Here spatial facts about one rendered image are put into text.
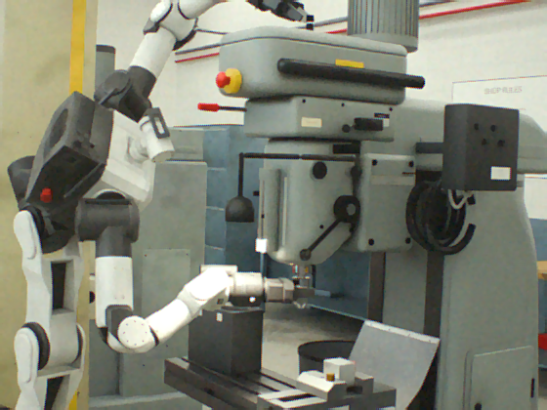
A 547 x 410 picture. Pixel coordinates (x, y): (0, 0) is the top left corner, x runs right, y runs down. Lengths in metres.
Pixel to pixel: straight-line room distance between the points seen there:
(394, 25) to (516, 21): 4.99
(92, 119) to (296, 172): 0.54
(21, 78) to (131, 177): 1.56
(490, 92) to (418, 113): 5.04
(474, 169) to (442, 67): 5.71
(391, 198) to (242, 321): 0.59
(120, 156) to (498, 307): 1.14
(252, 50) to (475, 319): 0.97
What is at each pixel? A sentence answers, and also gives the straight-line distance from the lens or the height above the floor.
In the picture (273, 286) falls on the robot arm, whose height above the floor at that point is 1.25.
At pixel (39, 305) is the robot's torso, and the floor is 1.14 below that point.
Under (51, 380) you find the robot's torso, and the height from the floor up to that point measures 0.90.
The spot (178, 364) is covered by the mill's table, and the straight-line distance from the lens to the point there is 2.52.
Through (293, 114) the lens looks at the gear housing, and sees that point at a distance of 1.95.
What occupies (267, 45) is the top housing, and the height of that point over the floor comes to 1.84.
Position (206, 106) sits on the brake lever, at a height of 1.70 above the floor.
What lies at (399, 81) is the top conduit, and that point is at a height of 1.78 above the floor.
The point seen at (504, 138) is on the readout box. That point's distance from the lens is 2.07.
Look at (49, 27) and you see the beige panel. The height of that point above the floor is 2.12.
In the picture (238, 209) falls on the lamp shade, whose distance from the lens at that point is 1.94.
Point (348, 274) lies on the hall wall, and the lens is 8.60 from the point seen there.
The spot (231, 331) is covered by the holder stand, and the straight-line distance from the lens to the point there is 2.38.
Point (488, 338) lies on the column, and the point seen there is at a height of 1.09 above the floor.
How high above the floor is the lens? 1.56
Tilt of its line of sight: 3 degrees down
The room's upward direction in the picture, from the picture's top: 2 degrees clockwise
